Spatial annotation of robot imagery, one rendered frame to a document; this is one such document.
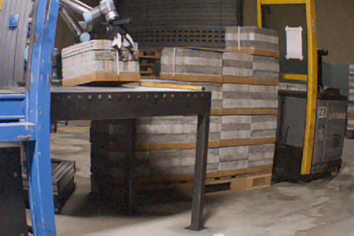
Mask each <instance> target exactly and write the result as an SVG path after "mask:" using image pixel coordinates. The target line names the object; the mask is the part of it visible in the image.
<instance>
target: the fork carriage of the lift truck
mask: <svg viewBox="0 0 354 236"><path fill-rule="evenodd" d="M273 144H275V149H274V154H273V169H272V170H271V171H272V175H274V174H283V175H284V178H289V179H293V180H294V179H297V177H298V173H299V161H300V153H301V145H298V144H289V143H285V142H284V143H281V142H278V141H275V142H273Z"/></svg>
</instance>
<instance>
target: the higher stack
mask: <svg viewBox="0 0 354 236"><path fill-rule="evenodd" d="M278 34H279V33H278V31H274V30H270V29H268V28H258V27H246V26H244V27H241V28H240V26H239V27H228V28H226V33H225V39H226V47H225V48H239V49H240V48H251V49H262V50H267V51H279V43H278ZM250 55H253V58H252V59H253V63H252V64H253V67H252V70H253V71H252V78H261V79H262V80H274V79H275V80H278V79H279V78H278V77H279V76H278V75H279V72H280V70H279V65H278V64H279V60H278V59H277V58H278V57H275V58H273V56H268V55H258V54H250ZM251 86H252V87H253V88H252V89H253V90H252V93H251V94H252V95H251V96H252V98H251V99H252V100H253V101H252V103H253V104H252V109H253V111H254V109H277V108H278V98H277V97H278V93H277V92H278V87H273V86H277V85H267V84H251ZM249 115H250V116H252V118H251V120H252V121H251V126H250V140H252V139H254V138H273V137H275V135H276V128H277V116H275V115H274V114H249ZM248 149H249V150H248V152H249V154H248V160H247V168H253V167H266V166H267V165H273V154H274V149H275V144H273V142H272V143H267V144H248ZM245 175H246V185H245V191H247V190H250V189H260V188H263V187H267V186H270V181H271V176H272V171H271V170H266V171H259V172H257V173H245Z"/></svg>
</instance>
